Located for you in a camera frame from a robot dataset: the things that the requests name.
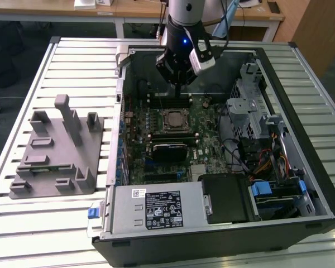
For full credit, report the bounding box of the green motherboard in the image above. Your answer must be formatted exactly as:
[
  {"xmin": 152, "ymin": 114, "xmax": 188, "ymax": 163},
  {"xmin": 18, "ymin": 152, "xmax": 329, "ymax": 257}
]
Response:
[{"xmin": 122, "ymin": 96, "xmax": 249, "ymax": 186}]

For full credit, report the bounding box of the silver CPU green edge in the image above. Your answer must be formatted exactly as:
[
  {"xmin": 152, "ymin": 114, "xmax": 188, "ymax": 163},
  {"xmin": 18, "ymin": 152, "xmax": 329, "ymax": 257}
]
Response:
[{"xmin": 167, "ymin": 111, "xmax": 185, "ymax": 127}]

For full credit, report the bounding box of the black graphics card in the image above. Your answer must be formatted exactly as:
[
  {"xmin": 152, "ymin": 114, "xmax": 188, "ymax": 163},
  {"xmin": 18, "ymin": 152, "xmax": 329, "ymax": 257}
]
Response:
[{"xmin": 151, "ymin": 143, "xmax": 188, "ymax": 163}]

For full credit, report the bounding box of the orange yellow wire bundle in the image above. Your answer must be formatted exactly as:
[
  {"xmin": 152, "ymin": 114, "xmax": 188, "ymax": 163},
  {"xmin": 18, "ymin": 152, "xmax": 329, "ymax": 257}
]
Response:
[{"xmin": 250, "ymin": 157, "xmax": 273, "ymax": 175}]

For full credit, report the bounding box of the black plastic shroud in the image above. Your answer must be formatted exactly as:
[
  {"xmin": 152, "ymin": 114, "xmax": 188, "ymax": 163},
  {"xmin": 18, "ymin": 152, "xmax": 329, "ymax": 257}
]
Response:
[{"xmin": 197, "ymin": 173, "xmax": 259, "ymax": 225}]

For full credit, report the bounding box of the dark office chair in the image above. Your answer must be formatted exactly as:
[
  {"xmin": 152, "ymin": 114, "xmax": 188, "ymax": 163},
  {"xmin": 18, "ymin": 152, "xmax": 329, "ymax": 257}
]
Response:
[{"xmin": 0, "ymin": 21, "xmax": 27, "ymax": 114}]

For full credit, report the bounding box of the blue case latch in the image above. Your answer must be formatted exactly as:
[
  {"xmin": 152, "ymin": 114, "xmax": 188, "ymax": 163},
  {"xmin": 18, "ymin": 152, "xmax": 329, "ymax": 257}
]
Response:
[{"xmin": 88, "ymin": 205, "xmax": 102, "ymax": 220}]

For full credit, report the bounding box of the wooden cabinet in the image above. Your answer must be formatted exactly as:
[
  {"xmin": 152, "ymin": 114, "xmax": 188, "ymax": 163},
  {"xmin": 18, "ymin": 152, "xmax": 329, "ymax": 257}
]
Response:
[{"xmin": 273, "ymin": 0, "xmax": 335, "ymax": 76}]

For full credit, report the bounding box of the grey plastic parts rack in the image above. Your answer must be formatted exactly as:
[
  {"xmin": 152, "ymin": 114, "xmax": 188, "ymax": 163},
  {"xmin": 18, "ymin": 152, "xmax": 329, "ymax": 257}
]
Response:
[{"xmin": 8, "ymin": 94, "xmax": 106, "ymax": 199}]

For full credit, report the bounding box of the thin metal locking lever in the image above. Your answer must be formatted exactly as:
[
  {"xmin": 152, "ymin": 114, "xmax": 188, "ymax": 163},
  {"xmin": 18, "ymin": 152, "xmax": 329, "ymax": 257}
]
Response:
[{"xmin": 157, "ymin": 86, "xmax": 165, "ymax": 110}]

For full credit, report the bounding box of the green RAM stick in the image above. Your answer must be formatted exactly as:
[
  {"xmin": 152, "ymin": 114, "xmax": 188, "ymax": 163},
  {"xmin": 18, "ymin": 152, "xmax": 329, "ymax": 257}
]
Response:
[{"xmin": 30, "ymin": 166, "xmax": 71, "ymax": 171}]

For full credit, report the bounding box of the metal socket cover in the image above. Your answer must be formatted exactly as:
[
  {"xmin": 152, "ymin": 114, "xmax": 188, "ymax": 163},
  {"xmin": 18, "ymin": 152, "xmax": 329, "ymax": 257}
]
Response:
[{"xmin": 161, "ymin": 108, "xmax": 192, "ymax": 132}]

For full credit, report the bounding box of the metal drive cage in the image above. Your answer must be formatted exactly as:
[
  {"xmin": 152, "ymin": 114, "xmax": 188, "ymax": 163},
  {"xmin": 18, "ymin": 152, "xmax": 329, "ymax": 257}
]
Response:
[{"xmin": 225, "ymin": 63, "xmax": 271, "ymax": 140}]

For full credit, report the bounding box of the CPU socket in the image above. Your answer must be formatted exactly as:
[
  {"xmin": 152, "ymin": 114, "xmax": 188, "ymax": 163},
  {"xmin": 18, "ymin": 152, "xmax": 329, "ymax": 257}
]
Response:
[{"xmin": 161, "ymin": 108, "xmax": 192, "ymax": 132}]

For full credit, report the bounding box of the black expansion slot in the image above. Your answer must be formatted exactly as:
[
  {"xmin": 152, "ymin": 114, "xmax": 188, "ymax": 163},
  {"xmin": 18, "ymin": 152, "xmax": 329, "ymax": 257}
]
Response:
[{"xmin": 144, "ymin": 173, "xmax": 180, "ymax": 181}]

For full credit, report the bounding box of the silver chipset heatsink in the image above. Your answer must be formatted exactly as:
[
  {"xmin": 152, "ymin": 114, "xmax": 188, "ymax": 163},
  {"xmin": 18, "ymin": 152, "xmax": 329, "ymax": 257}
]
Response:
[{"xmin": 190, "ymin": 164, "xmax": 207, "ymax": 180}]

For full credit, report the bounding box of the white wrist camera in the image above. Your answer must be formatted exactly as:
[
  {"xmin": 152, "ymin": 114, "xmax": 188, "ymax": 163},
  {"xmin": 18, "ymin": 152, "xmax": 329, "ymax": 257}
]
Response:
[{"xmin": 184, "ymin": 25, "xmax": 216, "ymax": 76}]

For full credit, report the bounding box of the black camera cable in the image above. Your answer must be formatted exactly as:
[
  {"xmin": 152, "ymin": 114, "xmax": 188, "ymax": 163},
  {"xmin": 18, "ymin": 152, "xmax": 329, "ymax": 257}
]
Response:
[{"xmin": 212, "ymin": 0, "xmax": 231, "ymax": 61}]

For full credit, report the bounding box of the blue disk carrier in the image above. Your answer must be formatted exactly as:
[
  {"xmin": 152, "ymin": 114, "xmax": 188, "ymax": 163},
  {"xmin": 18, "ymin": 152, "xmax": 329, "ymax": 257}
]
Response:
[{"xmin": 252, "ymin": 181, "xmax": 272, "ymax": 198}]

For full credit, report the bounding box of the black PC case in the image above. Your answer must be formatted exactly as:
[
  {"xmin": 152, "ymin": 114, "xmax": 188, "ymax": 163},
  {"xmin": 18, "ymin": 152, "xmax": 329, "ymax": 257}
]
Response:
[{"xmin": 91, "ymin": 41, "xmax": 335, "ymax": 267}]

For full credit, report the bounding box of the silver power supply unit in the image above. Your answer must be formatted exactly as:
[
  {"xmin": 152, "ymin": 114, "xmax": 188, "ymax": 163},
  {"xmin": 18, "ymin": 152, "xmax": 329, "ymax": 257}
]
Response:
[{"xmin": 100, "ymin": 184, "xmax": 213, "ymax": 241}]

